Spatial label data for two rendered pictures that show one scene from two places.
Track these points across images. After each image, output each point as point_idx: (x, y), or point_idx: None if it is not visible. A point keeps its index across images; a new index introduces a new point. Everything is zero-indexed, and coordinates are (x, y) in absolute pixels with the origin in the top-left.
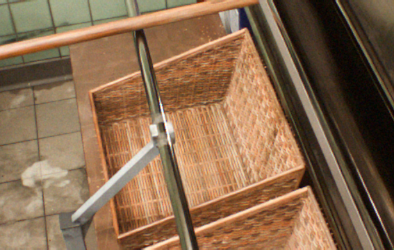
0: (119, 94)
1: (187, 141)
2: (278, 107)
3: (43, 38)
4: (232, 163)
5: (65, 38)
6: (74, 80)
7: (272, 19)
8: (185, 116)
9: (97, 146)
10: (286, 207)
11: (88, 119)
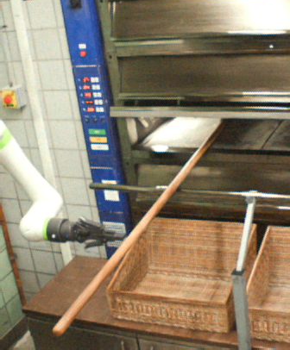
0: (116, 285)
1: (160, 290)
2: (212, 221)
3: (156, 203)
4: None
5: (163, 199)
6: (63, 315)
7: (269, 113)
8: (142, 285)
9: (126, 321)
10: (267, 243)
11: (101, 318)
